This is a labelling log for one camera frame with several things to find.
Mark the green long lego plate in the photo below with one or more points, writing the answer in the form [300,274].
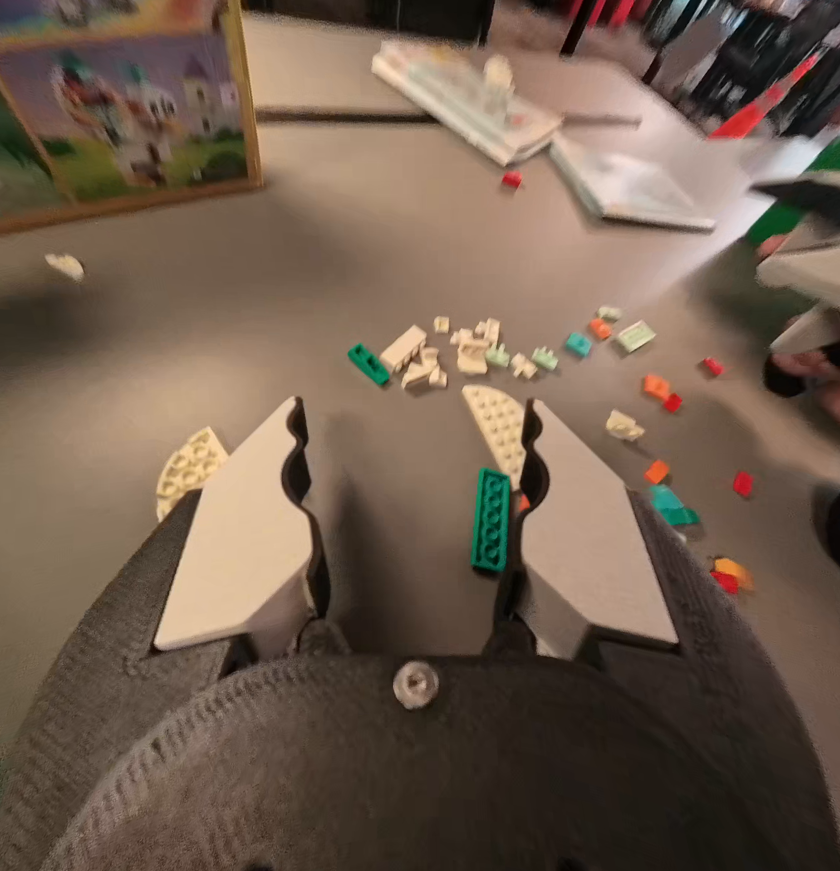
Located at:
[491,520]

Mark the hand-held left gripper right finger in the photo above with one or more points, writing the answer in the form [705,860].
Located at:
[590,558]

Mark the orange traffic cone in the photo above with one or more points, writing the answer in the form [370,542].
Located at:
[753,115]

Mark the green plastic bin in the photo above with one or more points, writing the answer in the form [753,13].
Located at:
[774,221]

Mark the lego set box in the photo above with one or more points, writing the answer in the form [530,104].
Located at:
[120,102]

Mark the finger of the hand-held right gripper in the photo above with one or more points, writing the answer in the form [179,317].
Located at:
[831,180]
[821,272]

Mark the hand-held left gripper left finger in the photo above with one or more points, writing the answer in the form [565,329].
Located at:
[243,544]

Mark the pile of lego pieces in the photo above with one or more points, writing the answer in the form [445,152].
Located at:
[409,347]

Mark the white lego piece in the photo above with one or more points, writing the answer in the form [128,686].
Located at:
[64,267]

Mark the red lego brick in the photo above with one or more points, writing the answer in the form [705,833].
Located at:
[512,179]

